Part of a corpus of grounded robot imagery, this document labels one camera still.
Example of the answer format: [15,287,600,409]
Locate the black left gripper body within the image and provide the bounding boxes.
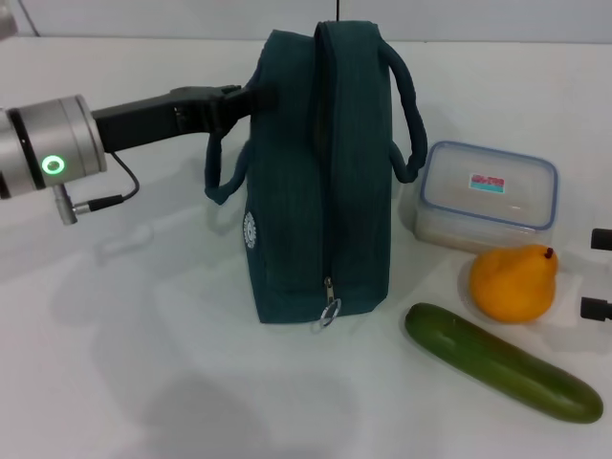
[90,84,243,155]

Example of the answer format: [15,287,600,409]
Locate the orange pear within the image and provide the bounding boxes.
[468,243,559,325]

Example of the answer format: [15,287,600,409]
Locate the dark teal fabric bag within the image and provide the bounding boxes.
[204,18,428,336]

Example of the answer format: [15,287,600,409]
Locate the green cucumber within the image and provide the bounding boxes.
[404,302,604,425]

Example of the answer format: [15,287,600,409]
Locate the clear blue-rimmed food container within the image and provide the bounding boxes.
[413,140,559,253]

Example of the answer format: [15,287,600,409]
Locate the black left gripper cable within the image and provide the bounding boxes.
[53,152,142,226]

